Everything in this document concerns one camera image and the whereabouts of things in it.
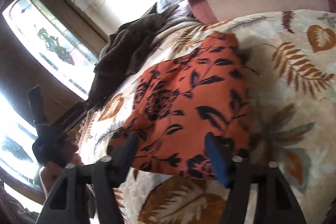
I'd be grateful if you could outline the stained glass wooden door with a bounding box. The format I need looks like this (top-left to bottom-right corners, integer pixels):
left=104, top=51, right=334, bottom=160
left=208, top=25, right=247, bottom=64
left=1, top=0, right=107, bottom=211

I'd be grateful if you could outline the leaf pattern cream blanket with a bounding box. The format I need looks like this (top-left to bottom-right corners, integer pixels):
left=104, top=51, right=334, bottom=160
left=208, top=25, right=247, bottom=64
left=78, top=10, right=335, bottom=223

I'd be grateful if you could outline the dark brown fleece blanket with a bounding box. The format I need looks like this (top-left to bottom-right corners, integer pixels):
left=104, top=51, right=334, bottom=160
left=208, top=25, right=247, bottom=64
left=88, top=5, right=178, bottom=107

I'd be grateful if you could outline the person's left hand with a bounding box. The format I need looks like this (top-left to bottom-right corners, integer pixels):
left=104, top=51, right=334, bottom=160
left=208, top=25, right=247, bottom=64
left=39, top=143, right=84, bottom=197

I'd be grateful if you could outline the orange black floral garment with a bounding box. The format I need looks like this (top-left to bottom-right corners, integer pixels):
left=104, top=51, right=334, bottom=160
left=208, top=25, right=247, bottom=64
left=107, top=32, right=249, bottom=179

